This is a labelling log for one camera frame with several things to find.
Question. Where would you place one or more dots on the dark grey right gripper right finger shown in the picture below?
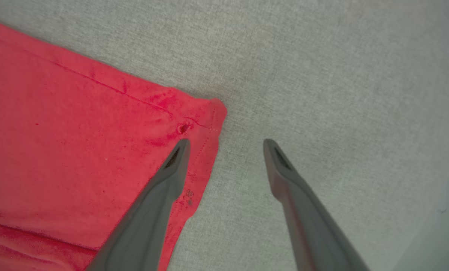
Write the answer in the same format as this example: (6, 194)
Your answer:
(314, 233)

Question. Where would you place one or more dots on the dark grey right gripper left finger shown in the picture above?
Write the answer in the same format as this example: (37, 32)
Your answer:
(141, 233)

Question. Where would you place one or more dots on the red jersey with white sleeves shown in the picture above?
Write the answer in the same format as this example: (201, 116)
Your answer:
(66, 150)

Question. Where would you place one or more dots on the grey fabric sofa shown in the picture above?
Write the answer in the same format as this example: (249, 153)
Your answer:
(322, 75)

